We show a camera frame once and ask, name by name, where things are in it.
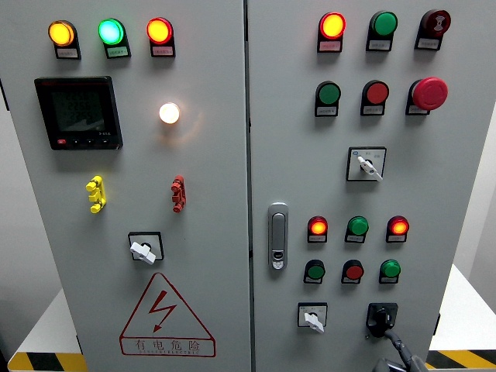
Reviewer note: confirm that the turn switch black knob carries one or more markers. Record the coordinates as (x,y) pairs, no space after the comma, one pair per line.
(379,315)

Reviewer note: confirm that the black door hinge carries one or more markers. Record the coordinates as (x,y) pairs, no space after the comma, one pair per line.
(436,324)
(79,344)
(4,95)

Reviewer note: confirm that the black yellow striped tape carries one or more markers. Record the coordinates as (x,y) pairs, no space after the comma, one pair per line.
(465,359)
(46,361)

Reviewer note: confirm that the small label plate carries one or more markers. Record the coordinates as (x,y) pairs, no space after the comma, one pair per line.
(354,239)
(317,238)
(67,53)
(117,52)
(428,44)
(372,110)
(396,238)
(312,280)
(388,280)
(329,46)
(416,110)
(350,281)
(378,45)
(327,111)
(162,51)

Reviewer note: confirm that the small green indicator lamp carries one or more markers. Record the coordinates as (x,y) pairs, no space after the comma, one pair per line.
(358,226)
(391,269)

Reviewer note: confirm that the small red push button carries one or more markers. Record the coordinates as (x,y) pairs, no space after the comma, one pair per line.
(353,271)

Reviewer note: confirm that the small green push button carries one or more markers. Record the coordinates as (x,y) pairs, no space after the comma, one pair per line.
(315,271)

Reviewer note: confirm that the small red indicator lamp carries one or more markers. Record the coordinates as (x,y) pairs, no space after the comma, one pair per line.
(398,226)
(318,226)

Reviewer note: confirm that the pale grey door with lock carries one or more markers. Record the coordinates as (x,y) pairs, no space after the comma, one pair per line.
(422,193)

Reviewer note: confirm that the silver door lock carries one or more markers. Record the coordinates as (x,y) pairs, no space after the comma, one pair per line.
(278,232)

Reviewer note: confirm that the red warning triangle sticker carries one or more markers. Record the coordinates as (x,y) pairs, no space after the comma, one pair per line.
(162,308)

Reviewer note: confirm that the large red stop button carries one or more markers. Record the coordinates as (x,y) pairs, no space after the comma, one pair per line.
(430,93)

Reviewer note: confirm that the large red push button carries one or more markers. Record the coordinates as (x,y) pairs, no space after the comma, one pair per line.
(376,92)

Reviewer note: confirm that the pale grey cabinet door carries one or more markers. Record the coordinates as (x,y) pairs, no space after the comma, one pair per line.
(211,174)

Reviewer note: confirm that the large green push button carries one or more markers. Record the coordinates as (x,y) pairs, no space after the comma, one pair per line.
(384,23)
(329,93)

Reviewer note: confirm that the dark red buzzer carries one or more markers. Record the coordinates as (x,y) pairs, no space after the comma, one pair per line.
(437,22)

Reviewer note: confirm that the large red indicator lamp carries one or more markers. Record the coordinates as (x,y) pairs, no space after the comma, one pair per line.
(159,31)
(333,25)

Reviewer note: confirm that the white indicator lamp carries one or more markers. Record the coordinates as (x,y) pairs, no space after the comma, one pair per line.
(169,113)

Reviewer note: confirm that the black display meter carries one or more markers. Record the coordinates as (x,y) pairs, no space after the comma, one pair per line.
(79,112)

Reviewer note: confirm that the large green indicator lamp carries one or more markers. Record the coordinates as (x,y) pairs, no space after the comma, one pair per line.
(111,32)

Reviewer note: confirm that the large yellow indicator lamp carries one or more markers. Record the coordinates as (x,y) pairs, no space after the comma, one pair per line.
(61,33)

